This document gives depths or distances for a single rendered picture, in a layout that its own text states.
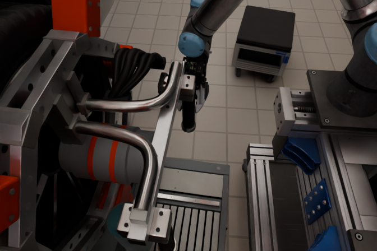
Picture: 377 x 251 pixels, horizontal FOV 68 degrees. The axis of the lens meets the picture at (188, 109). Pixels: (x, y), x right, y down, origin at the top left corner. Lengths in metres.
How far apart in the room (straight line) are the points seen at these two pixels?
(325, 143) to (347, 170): 0.09
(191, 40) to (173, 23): 1.76
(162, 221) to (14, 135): 0.27
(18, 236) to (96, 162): 0.21
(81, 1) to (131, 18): 2.01
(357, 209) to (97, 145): 0.67
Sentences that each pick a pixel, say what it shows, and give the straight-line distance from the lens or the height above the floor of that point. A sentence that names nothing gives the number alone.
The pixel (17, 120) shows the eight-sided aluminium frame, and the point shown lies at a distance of 0.48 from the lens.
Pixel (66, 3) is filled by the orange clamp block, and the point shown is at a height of 1.14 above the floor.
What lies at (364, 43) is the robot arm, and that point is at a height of 1.01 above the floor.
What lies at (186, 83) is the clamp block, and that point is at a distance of 0.69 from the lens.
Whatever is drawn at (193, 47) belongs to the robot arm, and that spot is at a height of 0.96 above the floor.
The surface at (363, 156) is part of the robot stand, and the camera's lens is 0.97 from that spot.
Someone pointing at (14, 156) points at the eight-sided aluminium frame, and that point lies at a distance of 0.49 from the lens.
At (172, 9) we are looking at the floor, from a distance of 2.70.
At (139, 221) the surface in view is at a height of 1.00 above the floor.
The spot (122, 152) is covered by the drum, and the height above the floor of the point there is 0.91.
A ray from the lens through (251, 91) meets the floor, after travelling 1.99.
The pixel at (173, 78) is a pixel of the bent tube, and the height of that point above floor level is 1.01.
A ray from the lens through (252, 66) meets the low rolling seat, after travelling 1.96.
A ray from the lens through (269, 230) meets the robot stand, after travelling 1.31.
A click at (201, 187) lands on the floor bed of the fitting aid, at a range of 1.49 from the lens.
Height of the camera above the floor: 1.46
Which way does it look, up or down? 53 degrees down
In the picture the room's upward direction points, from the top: straight up
